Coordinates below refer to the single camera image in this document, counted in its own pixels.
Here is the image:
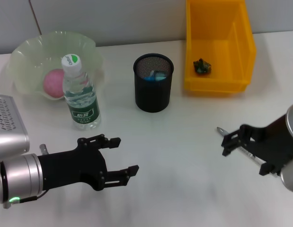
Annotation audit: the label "yellow plastic bin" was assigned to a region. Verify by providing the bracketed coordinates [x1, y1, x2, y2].
[183, 0, 257, 98]

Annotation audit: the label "pink peach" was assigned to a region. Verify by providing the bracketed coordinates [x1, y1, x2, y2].
[43, 68, 66, 99]

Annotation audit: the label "pale green glass fruit plate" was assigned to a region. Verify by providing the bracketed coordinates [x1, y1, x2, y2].
[6, 30, 106, 101]

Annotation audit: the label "black mesh pen holder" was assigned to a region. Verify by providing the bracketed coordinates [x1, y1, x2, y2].
[133, 53, 175, 113]

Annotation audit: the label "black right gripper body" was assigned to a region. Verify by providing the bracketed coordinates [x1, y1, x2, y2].
[240, 114, 293, 170]

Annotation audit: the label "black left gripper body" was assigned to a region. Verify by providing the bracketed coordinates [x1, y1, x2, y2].
[38, 137, 108, 192]

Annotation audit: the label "silver white pen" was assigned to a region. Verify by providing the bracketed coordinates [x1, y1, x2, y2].
[216, 127, 279, 177]

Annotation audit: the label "clear water bottle green label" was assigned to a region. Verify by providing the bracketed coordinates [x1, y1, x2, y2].
[62, 53, 101, 130]

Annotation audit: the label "blue scissors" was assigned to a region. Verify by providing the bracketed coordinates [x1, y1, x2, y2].
[143, 73, 167, 83]

